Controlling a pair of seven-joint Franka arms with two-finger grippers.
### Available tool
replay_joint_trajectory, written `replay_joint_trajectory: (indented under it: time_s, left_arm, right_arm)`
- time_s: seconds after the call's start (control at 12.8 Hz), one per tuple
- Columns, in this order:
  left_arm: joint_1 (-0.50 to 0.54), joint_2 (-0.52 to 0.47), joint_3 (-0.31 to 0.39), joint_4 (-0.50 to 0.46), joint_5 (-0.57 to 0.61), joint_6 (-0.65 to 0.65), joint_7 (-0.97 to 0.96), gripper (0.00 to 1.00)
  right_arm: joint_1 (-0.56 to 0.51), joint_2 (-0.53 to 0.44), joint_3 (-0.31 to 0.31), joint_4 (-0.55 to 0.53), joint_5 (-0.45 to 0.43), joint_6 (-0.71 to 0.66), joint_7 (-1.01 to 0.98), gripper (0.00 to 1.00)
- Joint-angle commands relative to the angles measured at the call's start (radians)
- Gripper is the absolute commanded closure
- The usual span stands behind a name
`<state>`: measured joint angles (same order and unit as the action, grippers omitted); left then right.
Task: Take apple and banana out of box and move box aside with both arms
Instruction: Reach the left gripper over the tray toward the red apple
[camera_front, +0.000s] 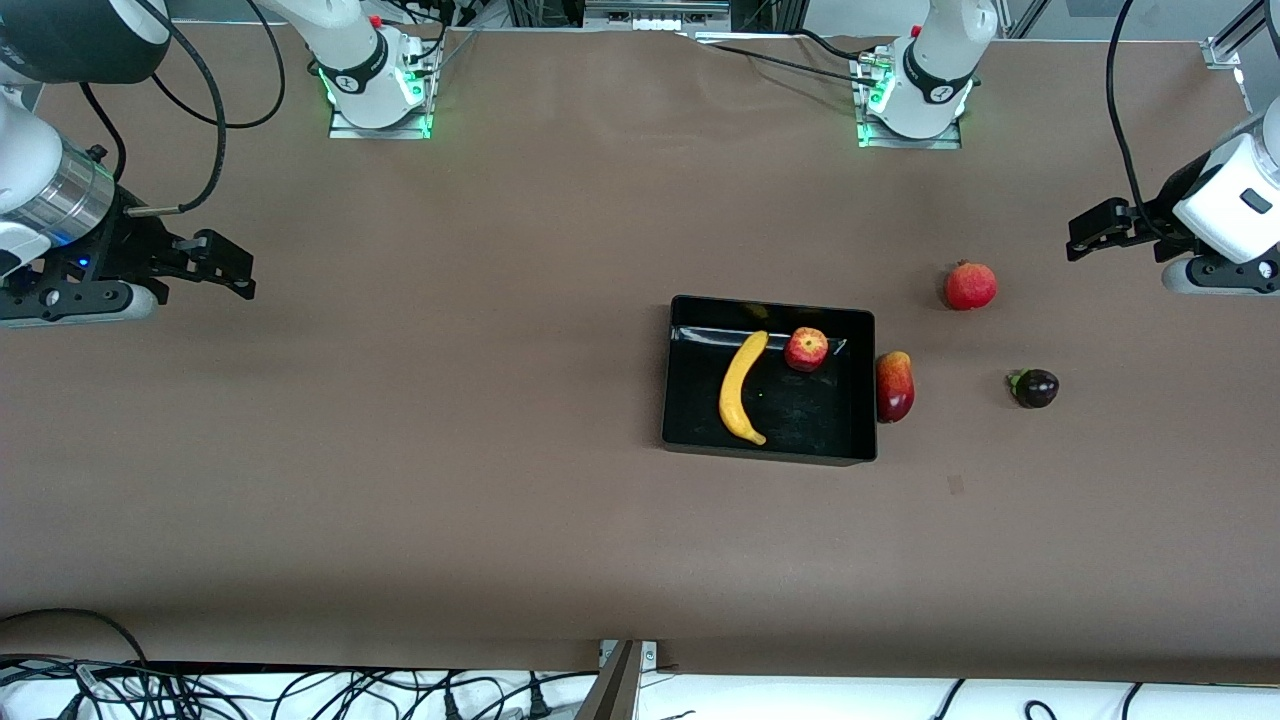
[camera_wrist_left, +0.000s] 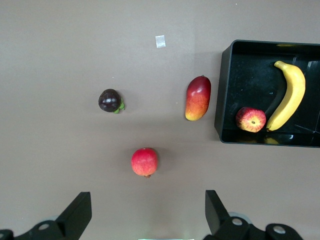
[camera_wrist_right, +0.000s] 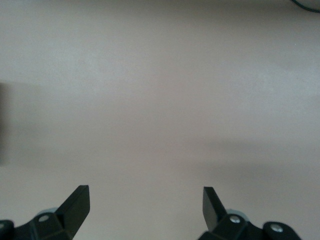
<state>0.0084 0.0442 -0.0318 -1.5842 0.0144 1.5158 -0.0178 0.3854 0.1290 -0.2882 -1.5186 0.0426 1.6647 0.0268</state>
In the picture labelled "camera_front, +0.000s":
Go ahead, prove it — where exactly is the red apple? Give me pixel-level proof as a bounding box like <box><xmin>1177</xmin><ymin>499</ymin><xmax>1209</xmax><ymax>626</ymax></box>
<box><xmin>784</xmin><ymin>326</ymin><xmax>830</xmax><ymax>373</ymax></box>

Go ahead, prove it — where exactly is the black plastic tray box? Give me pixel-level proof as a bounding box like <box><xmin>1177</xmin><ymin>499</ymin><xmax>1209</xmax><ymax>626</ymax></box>
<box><xmin>661</xmin><ymin>294</ymin><xmax>879</xmax><ymax>467</ymax></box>

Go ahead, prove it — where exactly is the yellow banana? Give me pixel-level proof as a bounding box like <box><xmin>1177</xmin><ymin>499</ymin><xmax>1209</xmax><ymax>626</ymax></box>
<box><xmin>719</xmin><ymin>330</ymin><xmax>770</xmax><ymax>447</ymax></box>

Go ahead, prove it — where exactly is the red pomegranate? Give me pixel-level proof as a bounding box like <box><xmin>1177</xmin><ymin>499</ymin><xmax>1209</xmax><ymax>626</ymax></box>
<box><xmin>944</xmin><ymin>259</ymin><xmax>999</xmax><ymax>312</ymax></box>

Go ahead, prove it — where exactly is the dark purple mangosteen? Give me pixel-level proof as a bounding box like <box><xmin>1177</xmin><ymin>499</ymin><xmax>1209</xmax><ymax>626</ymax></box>
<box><xmin>1007</xmin><ymin>368</ymin><xmax>1060</xmax><ymax>410</ymax></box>

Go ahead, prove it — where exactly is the red yellow mango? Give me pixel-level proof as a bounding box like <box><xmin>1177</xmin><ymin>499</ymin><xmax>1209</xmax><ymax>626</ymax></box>
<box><xmin>876</xmin><ymin>350</ymin><xmax>916</xmax><ymax>424</ymax></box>

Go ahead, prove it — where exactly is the short black arm cable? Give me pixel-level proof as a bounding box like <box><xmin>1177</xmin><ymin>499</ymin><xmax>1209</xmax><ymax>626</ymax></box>
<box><xmin>78</xmin><ymin>82</ymin><xmax>128</xmax><ymax>183</ymax></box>

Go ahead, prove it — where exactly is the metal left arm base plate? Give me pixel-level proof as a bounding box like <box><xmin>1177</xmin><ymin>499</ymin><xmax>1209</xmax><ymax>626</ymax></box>
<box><xmin>856</xmin><ymin>48</ymin><xmax>963</xmax><ymax>150</ymax></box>

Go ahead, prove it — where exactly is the thin black looping cable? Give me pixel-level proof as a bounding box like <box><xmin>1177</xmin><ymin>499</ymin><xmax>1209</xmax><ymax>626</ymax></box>
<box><xmin>150</xmin><ymin>0</ymin><xmax>288</xmax><ymax>129</ymax></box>

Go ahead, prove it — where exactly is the aluminium profile rail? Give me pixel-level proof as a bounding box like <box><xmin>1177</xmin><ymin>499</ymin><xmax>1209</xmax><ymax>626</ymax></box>
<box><xmin>1203</xmin><ymin>0</ymin><xmax>1280</xmax><ymax>71</ymax></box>

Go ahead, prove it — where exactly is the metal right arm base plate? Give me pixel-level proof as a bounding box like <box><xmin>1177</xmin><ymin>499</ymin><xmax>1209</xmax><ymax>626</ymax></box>
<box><xmin>328</xmin><ymin>28</ymin><xmax>435</xmax><ymax>140</ymax></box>

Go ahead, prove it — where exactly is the black cable with white label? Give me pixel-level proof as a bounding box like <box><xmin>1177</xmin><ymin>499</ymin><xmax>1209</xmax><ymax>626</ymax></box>
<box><xmin>0</xmin><ymin>655</ymin><xmax>151</xmax><ymax>706</ymax></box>

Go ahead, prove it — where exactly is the aluminium equipment frame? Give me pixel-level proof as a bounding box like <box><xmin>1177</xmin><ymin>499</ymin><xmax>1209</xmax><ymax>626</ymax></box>
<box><xmin>505</xmin><ymin>0</ymin><xmax>806</xmax><ymax>39</ymax></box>

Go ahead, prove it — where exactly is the dark grey post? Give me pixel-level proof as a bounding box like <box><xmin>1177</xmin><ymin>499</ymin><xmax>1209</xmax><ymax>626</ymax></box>
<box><xmin>573</xmin><ymin>640</ymin><xmax>643</xmax><ymax>720</ymax></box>

